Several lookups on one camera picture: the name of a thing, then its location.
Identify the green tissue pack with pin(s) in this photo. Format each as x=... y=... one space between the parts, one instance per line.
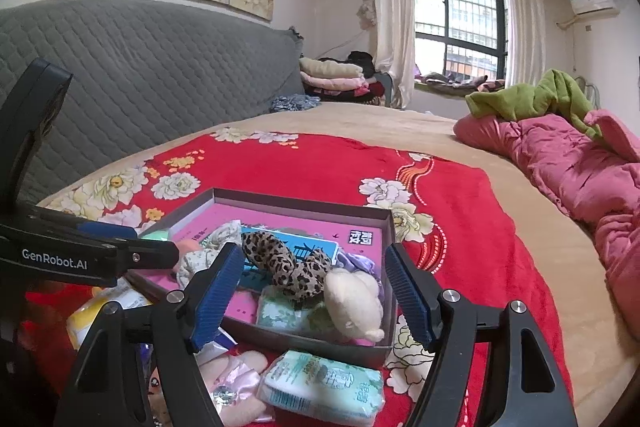
x=320 y=382
x=285 y=312

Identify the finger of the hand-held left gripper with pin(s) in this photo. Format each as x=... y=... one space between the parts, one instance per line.
x=107 y=230
x=150 y=254

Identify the peach makeup sponge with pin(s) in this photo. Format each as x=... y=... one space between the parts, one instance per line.
x=189 y=248

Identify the pink folded blanket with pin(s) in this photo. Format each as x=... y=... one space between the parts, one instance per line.
x=332 y=84

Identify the blue patterned cloth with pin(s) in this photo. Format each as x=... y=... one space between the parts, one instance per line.
x=295 y=103

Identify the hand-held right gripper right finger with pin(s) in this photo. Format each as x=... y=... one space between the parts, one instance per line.
x=407 y=302

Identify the cream folded blanket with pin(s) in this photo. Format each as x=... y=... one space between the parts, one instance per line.
x=330 y=68

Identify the pink quilt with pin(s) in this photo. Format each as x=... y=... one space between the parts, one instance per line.
x=550 y=157

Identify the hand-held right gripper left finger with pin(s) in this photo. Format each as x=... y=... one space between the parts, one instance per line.
x=215 y=302

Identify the purple scrunchie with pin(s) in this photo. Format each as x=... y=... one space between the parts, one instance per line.
x=360 y=264

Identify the small plush doll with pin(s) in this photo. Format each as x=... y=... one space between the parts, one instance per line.
x=156 y=387

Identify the pink soft pad with bow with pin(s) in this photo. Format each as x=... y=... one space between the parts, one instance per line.
x=240 y=367

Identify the cream plush toy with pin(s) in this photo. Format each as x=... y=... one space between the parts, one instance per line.
x=352 y=302

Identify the grey quilted headboard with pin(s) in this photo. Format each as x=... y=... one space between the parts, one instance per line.
x=150 y=72

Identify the green blanket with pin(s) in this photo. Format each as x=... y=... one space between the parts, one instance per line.
x=525 y=99

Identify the pink book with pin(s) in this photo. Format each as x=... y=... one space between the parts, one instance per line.
x=280 y=217

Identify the yellow and white packet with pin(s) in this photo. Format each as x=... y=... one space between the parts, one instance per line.
x=95 y=307

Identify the shallow grey box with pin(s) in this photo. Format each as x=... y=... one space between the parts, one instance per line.
x=310 y=349

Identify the window seat bedding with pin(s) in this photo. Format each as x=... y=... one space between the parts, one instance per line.
x=450 y=87

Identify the red floral blanket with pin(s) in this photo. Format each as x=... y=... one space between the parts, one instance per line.
x=325 y=172

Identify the white curtain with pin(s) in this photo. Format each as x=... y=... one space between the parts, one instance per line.
x=395 y=7
x=525 y=22

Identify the leopard print scrunchie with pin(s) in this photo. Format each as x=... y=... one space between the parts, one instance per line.
x=280 y=262

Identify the cream floral scrunchie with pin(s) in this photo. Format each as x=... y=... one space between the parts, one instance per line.
x=200 y=259

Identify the barred window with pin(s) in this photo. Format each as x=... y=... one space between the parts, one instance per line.
x=460 y=7

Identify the black garment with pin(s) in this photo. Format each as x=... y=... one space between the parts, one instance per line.
x=360 y=61

